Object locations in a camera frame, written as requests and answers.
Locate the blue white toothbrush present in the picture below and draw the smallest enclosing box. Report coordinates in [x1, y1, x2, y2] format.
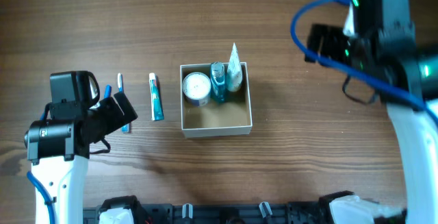
[117, 73, 131, 134]

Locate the teal toothpaste tube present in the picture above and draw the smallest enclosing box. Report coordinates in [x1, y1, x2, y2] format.
[149, 73, 164, 121]

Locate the white round jar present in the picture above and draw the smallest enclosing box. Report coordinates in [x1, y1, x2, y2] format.
[182, 72, 211, 107]

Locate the blue mouthwash bottle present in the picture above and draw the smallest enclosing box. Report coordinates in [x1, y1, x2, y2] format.
[210, 62, 225, 103]

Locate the white lotion tube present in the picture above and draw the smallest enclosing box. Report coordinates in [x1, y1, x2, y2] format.
[226, 44, 243, 92]

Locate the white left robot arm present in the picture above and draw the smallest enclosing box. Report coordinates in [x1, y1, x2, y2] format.
[25, 71, 118, 223]

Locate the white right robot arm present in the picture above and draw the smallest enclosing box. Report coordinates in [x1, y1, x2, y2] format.
[291, 0, 437, 223]

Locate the white cardboard box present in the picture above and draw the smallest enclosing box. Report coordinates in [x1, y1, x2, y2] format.
[180, 62, 253, 138]

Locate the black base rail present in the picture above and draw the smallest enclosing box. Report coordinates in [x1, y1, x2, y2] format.
[83, 196, 322, 224]

